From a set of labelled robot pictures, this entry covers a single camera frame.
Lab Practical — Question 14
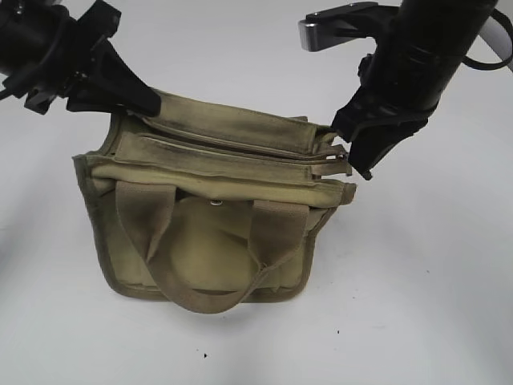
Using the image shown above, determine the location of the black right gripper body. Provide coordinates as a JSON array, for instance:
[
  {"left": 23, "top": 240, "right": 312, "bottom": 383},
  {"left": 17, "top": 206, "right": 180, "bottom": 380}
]
[{"left": 359, "top": 38, "right": 466, "bottom": 133}]

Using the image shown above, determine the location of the olive yellow canvas bag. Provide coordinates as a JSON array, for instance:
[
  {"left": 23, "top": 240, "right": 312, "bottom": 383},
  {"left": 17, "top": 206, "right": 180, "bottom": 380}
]
[{"left": 74, "top": 93, "right": 356, "bottom": 314}]

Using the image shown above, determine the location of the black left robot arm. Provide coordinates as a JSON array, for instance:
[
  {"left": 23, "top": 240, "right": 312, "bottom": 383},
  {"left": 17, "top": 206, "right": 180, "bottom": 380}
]
[{"left": 1, "top": 1, "right": 161, "bottom": 116}]

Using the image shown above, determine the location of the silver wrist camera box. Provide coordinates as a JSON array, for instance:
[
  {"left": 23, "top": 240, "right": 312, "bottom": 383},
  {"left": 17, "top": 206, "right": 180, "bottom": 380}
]
[{"left": 298, "top": 2, "right": 382, "bottom": 52}]

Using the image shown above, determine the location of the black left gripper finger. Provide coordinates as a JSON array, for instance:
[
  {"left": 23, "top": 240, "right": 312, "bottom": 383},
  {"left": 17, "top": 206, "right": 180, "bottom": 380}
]
[
  {"left": 91, "top": 40, "right": 161, "bottom": 114},
  {"left": 66, "top": 82, "right": 129, "bottom": 112}
]

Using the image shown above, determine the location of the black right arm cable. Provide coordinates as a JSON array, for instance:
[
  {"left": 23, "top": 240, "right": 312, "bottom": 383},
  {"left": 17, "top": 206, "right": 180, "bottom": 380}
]
[{"left": 460, "top": 7, "right": 513, "bottom": 74}]

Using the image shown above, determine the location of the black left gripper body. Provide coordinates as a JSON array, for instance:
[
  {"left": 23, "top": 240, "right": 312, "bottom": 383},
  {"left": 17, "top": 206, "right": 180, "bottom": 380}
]
[{"left": 1, "top": 1, "right": 121, "bottom": 114}]

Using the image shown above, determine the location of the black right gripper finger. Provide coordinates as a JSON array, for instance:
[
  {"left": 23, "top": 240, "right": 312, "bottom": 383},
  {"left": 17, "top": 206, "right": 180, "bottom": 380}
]
[
  {"left": 348, "top": 120, "right": 421, "bottom": 180},
  {"left": 331, "top": 88, "right": 399, "bottom": 143}
]

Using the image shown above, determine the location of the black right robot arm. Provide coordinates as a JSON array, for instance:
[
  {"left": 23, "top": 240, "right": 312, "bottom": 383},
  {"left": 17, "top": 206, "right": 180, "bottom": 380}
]
[{"left": 332, "top": 1, "right": 512, "bottom": 180}]

